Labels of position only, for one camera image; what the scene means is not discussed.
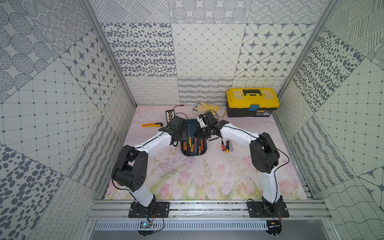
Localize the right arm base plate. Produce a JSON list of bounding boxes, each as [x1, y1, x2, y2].
[[246, 201, 290, 219]]

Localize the yellow work gloves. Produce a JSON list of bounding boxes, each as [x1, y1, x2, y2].
[[193, 102, 226, 118]]

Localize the orange utility knife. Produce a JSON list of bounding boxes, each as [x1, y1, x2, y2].
[[141, 122, 164, 128]]

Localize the teal plastic storage tray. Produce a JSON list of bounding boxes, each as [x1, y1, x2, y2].
[[180, 120, 208, 157]]

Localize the aluminium rail frame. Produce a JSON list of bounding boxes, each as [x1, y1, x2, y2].
[[85, 200, 332, 221]]

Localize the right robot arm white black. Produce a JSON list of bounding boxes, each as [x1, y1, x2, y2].
[[196, 111, 284, 210]]

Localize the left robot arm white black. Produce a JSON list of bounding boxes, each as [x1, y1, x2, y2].
[[111, 117, 187, 208]]

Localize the yellow black screwdriver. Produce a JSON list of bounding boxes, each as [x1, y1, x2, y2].
[[225, 141, 230, 153]]

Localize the yellow black toolbox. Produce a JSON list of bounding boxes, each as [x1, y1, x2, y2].
[[226, 88, 280, 118]]

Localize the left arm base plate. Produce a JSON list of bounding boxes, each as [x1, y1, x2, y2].
[[129, 201, 170, 219]]

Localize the red black screwdriver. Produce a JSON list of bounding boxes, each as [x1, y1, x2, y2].
[[221, 138, 226, 152]]

